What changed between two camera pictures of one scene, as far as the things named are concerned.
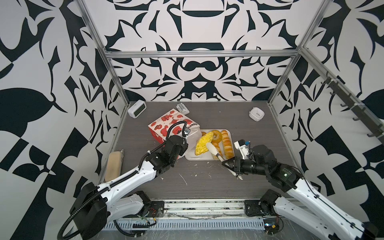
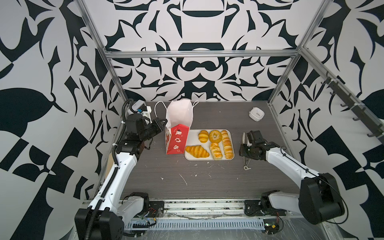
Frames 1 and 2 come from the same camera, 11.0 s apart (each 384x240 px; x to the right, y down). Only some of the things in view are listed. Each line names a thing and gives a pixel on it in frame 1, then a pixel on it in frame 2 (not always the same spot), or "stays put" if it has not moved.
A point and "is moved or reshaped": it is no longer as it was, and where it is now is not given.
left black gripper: [182, 139] to [154, 128]
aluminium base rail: [198, 214] stays put
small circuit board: [271, 226] stays put
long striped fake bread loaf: [227, 145] stays put
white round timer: [256, 114] stays put
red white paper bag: [159, 128] is moved or reshaped
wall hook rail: [377, 128] stays put
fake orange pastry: [217, 147] stays put
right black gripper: [237, 165] to [252, 140]
